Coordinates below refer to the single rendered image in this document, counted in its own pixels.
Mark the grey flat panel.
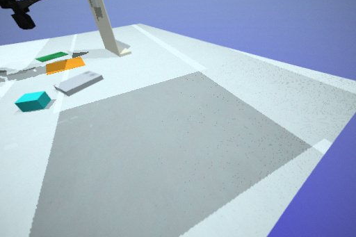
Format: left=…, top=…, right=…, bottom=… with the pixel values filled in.
left=87, top=0, right=132, bottom=57

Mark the cyan rectangular block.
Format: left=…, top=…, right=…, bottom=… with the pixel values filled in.
left=14, top=91, right=51, bottom=112

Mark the orange flat square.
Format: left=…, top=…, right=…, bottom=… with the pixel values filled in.
left=47, top=57, right=85, bottom=75

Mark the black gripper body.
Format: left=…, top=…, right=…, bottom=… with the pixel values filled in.
left=0, top=0, right=35, bottom=30

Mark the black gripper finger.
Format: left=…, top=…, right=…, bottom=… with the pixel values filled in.
left=15, top=0, right=40, bottom=13

